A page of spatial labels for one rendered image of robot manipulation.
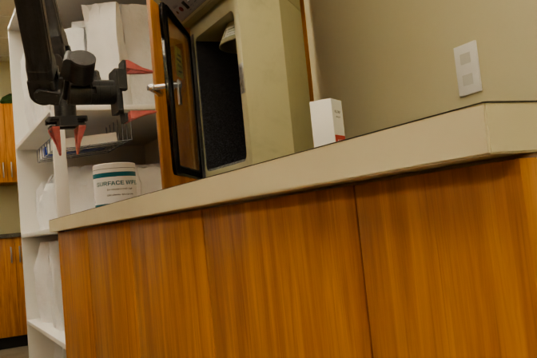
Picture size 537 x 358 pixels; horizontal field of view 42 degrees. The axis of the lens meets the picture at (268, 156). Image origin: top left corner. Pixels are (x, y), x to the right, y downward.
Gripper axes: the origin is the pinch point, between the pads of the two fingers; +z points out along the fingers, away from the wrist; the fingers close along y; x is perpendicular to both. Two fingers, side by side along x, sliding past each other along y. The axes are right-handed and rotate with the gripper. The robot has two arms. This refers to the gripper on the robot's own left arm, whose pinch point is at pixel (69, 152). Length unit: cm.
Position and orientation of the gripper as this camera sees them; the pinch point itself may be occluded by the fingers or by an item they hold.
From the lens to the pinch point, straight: 192.8
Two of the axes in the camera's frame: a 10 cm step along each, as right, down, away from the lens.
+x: -4.4, 1.3, 8.9
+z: 1.1, 9.9, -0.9
